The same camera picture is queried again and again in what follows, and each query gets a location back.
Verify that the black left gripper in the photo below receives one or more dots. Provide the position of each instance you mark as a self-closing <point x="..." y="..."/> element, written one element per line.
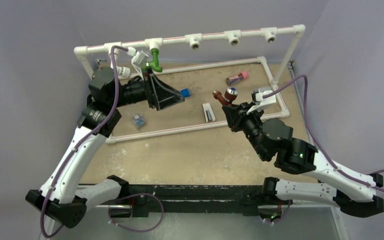
<point x="163" y="95"/>

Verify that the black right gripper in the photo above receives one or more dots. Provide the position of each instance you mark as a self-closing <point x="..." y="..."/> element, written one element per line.
<point x="235" y="115"/>

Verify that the brown water faucet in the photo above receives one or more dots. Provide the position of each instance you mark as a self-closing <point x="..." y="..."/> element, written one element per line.
<point x="226" y="98"/>

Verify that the white PVC pipe frame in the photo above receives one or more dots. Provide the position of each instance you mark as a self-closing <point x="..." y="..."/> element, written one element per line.
<point x="194" y="40"/>

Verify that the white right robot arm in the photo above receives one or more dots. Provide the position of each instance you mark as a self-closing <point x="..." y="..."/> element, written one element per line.
<point x="352" y="192"/>

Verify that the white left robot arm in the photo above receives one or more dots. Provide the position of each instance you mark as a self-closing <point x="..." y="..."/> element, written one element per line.
<point x="59" y="198"/>

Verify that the green water faucet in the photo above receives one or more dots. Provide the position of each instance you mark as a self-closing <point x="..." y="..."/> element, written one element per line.
<point x="154" y="64"/>

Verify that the white water faucet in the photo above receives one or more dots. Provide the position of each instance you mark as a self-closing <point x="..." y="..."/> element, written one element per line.
<point x="122" y="72"/>

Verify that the blue cube block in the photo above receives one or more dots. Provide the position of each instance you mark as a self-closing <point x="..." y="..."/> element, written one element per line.
<point x="185" y="93"/>

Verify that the white stapler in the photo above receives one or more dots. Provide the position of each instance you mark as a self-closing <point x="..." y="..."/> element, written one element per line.
<point x="208" y="113"/>

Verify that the clear blue small box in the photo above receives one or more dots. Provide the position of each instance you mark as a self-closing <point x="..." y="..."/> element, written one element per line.
<point x="138" y="121"/>

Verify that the pink capped colourful can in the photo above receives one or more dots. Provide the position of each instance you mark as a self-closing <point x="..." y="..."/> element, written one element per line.
<point x="234" y="79"/>

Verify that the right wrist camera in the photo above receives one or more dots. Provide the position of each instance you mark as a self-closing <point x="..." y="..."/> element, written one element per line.
<point x="262" y="98"/>

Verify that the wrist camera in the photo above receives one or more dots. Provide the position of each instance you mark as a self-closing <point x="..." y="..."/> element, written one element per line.
<point x="139" y="59"/>
<point x="262" y="98"/>

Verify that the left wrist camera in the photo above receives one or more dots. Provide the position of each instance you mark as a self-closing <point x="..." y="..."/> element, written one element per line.
<point x="139" y="59"/>

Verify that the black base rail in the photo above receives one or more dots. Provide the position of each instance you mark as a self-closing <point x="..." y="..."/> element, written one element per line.
<point x="212" y="199"/>

